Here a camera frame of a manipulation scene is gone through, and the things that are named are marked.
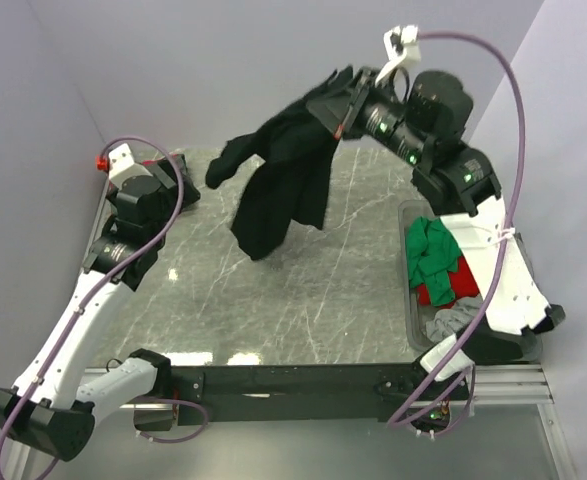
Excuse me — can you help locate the black t-shirt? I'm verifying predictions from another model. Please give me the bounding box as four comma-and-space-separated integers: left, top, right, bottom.
205, 66, 354, 261

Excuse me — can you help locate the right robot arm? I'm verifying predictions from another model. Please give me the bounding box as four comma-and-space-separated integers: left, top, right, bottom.
307, 70, 565, 399

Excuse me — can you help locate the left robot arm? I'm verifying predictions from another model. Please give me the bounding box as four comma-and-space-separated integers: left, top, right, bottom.
0, 154, 200, 462

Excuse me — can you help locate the green t-shirt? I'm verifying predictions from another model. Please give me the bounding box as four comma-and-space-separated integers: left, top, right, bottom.
405, 216, 462, 307

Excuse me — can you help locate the red t-shirt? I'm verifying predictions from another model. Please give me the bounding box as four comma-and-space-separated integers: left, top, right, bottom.
415, 256, 479, 309

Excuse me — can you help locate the gray t-shirt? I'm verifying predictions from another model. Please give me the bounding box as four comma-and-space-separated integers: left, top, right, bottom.
424, 296, 482, 343

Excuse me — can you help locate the clear plastic bin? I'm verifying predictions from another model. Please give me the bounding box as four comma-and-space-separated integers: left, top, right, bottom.
397, 199, 544, 361

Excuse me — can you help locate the black base beam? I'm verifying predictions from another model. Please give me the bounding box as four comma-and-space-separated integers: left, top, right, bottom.
131, 362, 474, 430

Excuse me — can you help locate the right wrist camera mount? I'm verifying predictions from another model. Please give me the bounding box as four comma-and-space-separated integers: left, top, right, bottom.
374, 25, 421, 86

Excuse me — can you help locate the aluminium rail frame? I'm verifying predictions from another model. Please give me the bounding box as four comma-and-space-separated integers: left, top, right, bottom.
2, 149, 574, 480

